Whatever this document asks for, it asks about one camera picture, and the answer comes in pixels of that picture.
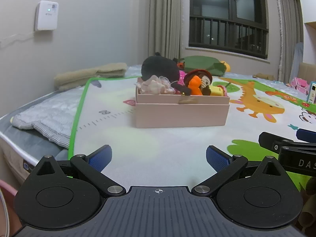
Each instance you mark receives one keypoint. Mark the plush doll pink plaid outfit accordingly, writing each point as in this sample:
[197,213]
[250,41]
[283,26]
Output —
[158,85]

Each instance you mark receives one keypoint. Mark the light blue fabric item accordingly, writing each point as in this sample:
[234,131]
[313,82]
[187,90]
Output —
[298,53]

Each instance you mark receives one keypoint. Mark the folded tan blanket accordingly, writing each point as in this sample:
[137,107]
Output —
[88,75]

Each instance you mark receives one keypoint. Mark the yellow toy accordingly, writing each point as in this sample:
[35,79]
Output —
[218,91]

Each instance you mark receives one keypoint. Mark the pink plastic toy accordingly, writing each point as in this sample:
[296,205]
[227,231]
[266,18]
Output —
[182,76]

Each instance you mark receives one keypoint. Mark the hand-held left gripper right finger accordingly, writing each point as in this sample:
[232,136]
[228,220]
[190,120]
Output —
[218,158]

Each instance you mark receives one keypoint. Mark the person's right hand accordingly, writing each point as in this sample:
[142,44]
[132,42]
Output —
[308,209]

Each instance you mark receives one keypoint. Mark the orange plush toy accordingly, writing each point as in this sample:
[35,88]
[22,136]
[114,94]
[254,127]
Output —
[226,66]

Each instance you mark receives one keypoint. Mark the small brown plush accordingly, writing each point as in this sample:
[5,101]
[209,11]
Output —
[264,76]

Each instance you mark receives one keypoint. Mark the beige curtain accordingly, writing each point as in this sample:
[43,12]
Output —
[167,19]
[287,34]

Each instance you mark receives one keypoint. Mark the small orange black toy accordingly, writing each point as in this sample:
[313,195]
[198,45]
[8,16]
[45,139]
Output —
[180,65]

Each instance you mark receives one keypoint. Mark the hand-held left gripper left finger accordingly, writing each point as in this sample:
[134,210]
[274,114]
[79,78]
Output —
[100,158]

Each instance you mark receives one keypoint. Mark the tan cardboard box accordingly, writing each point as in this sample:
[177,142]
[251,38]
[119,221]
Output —
[307,72]

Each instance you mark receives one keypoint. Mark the pink toy house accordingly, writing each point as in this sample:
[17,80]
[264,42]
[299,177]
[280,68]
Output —
[300,84]

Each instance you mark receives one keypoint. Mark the pink box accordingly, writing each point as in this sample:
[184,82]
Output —
[180,114]

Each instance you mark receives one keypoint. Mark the printed play mat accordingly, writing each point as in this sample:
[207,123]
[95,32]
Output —
[172,143]

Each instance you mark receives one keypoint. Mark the white wall device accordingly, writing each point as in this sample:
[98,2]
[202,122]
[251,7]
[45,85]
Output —
[47,16]

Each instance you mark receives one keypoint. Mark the dark window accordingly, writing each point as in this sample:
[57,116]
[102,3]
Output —
[227,17]

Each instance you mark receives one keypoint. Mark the person's pink clothing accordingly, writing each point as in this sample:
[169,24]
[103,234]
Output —
[7,209]

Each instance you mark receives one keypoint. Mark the black plush toy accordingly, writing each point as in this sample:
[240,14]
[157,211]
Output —
[160,66]

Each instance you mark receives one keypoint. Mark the small white teal box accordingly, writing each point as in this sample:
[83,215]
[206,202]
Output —
[312,92]

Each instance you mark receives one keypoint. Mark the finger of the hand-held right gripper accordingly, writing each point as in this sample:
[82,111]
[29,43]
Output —
[296,163]
[307,135]

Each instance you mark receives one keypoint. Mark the mattress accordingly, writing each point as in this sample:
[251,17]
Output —
[14,150]

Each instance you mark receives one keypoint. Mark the crochet doll orange hat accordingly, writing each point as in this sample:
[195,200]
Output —
[201,81]

